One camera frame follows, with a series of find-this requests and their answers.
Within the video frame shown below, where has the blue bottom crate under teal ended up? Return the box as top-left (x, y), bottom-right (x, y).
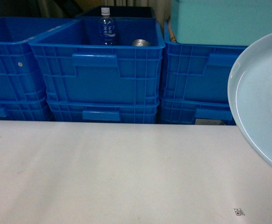
top-left (157, 98), bottom-right (235, 126)

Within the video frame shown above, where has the metal can in crate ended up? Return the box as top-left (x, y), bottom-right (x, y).
top-left (132, 39), bottom-right (152, 47)

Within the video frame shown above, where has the blue crate far left top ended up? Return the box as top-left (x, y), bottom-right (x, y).
top-left (0, 17), bottom-right (72, 102)

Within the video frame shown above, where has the blue crate far left bottom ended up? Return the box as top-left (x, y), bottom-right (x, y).
top-left (0, 98), bottom-right (55, 121)

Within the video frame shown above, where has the light blue round tray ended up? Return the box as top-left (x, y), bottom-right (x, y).
top-left (227, 33), bottom-right (272, 167)

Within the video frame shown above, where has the blue crate under teal bin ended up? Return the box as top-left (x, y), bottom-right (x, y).
top-left (161, 21), bottom-right (245, 104)

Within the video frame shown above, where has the blue crate holding bottle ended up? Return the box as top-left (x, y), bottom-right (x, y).
top-left (30, 17), bottom-right (165, 105)

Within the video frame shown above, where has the blue bottom crate middle stack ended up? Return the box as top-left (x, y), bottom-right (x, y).
top-left (47, 99), bottom-right (159, 124)

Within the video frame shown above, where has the teal plastic bin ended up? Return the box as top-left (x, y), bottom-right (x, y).
top-left (171, 0), bottom-right (272, 46)

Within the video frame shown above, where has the water bottle blue label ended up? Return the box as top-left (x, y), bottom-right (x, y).
top-left (98, 7), bottom-right (116, 45)

